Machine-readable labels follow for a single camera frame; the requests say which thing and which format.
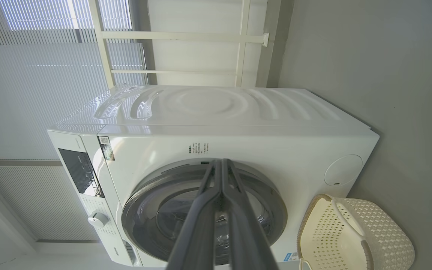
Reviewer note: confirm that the round black glass washer door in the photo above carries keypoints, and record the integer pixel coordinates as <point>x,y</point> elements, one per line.
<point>144,210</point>

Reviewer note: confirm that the white window blind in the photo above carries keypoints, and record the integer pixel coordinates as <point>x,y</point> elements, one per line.
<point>51,93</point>

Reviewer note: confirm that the white front-load washing machine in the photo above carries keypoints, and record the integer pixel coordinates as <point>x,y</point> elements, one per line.
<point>276,142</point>

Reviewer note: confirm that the blue energy label sticker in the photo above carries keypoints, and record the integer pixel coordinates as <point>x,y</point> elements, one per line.
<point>291,257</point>

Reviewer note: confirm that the cream perforated laundry basket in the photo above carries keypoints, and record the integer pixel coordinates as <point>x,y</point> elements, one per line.
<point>381,232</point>

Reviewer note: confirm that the round white filter cover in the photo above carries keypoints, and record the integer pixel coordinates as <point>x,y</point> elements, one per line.
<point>343,170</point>

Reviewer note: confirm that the white control knob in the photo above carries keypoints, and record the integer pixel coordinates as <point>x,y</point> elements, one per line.
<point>98,219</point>

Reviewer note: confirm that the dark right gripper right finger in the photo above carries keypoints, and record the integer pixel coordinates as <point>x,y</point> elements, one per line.
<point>246,240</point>

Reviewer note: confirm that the white metal railing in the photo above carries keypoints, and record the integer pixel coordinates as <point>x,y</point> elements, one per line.
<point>171,36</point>

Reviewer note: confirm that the QR code sticker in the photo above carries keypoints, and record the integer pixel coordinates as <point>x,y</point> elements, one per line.
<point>106,148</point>

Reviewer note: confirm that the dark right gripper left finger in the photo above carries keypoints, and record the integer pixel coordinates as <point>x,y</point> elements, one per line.
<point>197,232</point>

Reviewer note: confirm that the black control panel display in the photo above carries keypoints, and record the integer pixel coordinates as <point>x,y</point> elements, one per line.
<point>79,170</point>

